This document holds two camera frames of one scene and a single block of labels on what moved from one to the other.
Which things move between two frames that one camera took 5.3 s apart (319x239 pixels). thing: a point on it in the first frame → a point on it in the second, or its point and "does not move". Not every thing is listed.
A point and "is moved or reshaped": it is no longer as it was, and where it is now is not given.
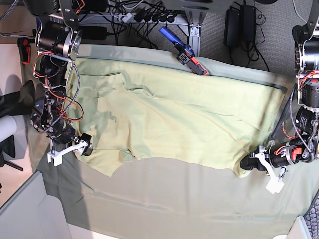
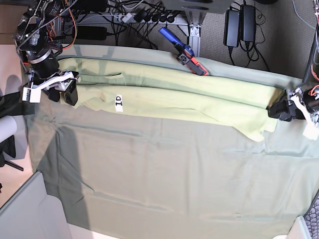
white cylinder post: x=8 y=127 does not move
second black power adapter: x=247 y=24 does not move
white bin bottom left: x=30 y=213 does not move
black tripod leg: x=8 y=146 does not move
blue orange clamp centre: x=186 y=53 does not move
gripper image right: x=249 y=163 → x=293 y=106
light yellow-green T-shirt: x=152 y=109 is moved or reshaped
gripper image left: x=85 y=141 → x=65 y=81
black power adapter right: x=232 y=28 does not move
